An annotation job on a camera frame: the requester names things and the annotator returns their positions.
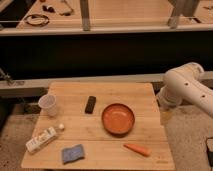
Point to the orange carrot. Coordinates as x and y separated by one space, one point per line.
139 149

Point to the orange ceramic bowl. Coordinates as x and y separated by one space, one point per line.
118 119

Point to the metal clamp at left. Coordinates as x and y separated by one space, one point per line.
9 80

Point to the grey metal post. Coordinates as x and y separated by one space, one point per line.
84 6

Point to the blue sponge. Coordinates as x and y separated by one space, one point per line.
73 154

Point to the white plastic bottle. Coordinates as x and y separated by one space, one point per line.
45 137

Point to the grey metal bracket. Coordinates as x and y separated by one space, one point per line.
187 8

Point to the black rectangular block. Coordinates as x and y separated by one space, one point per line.
90 104

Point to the black device at right edge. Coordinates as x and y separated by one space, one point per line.
209 151

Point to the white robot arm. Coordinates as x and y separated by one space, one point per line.
184 83

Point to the clear plastic cup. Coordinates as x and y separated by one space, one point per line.
48 104

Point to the small black object on bench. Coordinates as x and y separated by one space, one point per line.
48 9

